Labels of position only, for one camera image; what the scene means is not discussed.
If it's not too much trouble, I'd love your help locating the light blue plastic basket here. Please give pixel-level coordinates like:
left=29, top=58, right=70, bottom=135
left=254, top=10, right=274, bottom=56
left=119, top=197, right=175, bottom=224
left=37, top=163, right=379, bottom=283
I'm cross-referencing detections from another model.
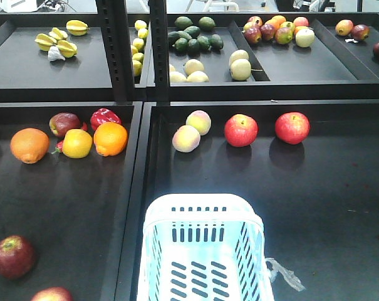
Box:
left=137, top=194, right=274, bottom=301

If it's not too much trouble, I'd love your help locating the pale peach front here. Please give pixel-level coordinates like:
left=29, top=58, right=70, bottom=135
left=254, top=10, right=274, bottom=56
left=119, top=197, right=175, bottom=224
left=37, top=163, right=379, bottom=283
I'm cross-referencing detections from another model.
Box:
left=172, top=125, right=200, bottom=153

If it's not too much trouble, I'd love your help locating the pale peach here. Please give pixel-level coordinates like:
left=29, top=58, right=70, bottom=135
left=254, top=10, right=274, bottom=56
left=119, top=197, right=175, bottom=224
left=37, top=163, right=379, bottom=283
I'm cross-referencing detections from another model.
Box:
left=172, top=125, right=200, bottom=153
left=185, top=110, right=212, bottom=136

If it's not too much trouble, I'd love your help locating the pale peach rear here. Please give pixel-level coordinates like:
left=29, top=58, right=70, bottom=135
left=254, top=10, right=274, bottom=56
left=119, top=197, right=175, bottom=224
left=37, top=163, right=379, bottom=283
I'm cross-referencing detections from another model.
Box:
left=185, top=110, right=212, bottom=136

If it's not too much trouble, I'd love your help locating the red apple centre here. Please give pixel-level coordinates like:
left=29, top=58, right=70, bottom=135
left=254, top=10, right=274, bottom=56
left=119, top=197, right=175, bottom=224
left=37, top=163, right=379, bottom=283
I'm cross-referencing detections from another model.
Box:
left=224, top=114, right=259, bottom=147

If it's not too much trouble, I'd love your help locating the orange right of lemon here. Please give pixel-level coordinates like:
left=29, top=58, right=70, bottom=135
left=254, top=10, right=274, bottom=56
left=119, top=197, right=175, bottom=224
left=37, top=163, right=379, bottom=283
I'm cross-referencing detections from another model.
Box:
left=93, top=122, right=128, bottom=157

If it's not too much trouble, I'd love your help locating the red bell pepper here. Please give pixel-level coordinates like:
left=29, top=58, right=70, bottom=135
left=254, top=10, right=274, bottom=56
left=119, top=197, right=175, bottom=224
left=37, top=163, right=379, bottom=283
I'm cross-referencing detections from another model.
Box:
left=90, top=108, right=122, bottom=131

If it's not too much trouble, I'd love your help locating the black wooden display stand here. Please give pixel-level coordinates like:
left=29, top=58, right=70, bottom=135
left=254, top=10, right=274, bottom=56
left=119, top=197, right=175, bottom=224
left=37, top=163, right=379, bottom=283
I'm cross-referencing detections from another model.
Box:
left=0, top=13, right=379, bottom=300

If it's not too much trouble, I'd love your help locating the red apple right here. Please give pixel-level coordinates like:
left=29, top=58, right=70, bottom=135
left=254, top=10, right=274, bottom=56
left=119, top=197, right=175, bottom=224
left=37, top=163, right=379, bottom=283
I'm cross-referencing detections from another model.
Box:
left=275, top=112, right=311, bottom=145

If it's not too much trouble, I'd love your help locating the yellow round fruit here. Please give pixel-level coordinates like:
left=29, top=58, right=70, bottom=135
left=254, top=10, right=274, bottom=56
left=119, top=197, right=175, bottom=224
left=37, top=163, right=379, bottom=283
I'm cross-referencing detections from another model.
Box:
left=62, top=129, right=93, bottom=159

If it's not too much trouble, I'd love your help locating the dark red apple rear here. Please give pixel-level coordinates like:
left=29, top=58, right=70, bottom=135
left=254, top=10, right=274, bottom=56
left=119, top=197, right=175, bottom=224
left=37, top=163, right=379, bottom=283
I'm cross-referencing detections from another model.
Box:
left=49, top=112, right=81, bottom=138

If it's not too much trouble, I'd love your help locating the large orange left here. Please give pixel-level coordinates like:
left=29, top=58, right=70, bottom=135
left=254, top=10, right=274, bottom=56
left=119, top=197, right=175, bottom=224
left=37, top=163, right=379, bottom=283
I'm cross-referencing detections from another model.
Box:
left=10, top=128, right=49, bottom=164

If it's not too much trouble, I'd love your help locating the clear plastic wrap strip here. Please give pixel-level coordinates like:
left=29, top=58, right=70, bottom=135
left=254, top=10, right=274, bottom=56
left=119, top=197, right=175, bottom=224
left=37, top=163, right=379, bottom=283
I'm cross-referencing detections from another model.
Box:
left=265, top=258, right=306, bottom=292

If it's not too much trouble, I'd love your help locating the white garlic bulb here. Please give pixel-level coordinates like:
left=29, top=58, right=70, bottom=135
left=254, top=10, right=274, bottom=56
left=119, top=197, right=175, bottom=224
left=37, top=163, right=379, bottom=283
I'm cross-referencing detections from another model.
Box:
left=48, top=46, right=66, bottom=61

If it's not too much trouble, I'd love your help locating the red apple bottom edge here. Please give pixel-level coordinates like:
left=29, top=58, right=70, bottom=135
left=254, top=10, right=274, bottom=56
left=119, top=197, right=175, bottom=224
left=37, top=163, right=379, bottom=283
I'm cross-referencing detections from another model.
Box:
left=31, top=287, right=73, bottom=301

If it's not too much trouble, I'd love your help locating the dark red apple front-left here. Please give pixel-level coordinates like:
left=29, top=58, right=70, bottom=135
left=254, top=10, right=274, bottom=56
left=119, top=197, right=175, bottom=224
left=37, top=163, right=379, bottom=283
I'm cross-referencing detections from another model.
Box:
left=0, top=235, right=37, bottom=280

